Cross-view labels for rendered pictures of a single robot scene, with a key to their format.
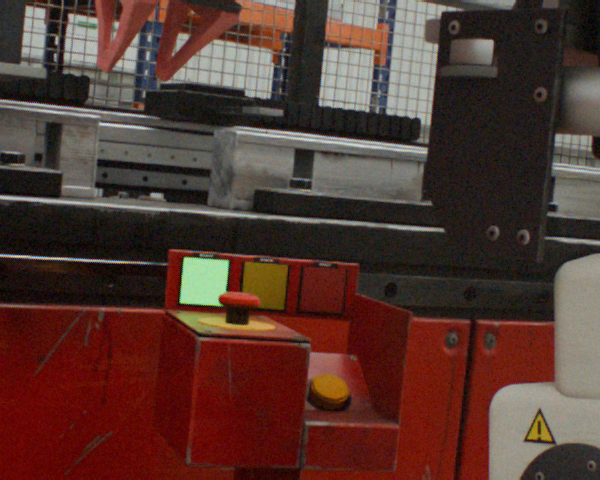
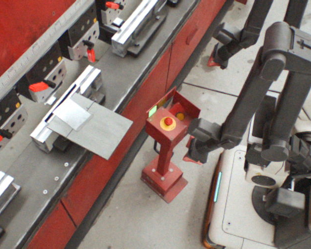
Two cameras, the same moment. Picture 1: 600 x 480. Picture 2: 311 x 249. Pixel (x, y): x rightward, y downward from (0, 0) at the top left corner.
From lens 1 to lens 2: 1.47 m
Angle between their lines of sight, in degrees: 64
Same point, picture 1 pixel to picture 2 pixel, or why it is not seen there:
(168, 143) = not seen: hidden behind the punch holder
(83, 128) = (98, 76)
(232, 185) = (123, 53)
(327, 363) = (175, 108)
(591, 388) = (269, 173)
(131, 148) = not seen: hidden behind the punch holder
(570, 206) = not seen: outside the picture
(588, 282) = (272, 166)
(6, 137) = (87, 93)
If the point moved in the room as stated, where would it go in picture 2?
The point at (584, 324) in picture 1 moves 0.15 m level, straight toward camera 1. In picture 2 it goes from (270, 168) to (288, 203)
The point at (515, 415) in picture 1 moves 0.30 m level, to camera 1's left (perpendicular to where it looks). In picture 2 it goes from (254, 172) to (196, 207)
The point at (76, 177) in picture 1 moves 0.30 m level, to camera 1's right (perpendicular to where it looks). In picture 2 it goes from (98, 84) to (157, 59)
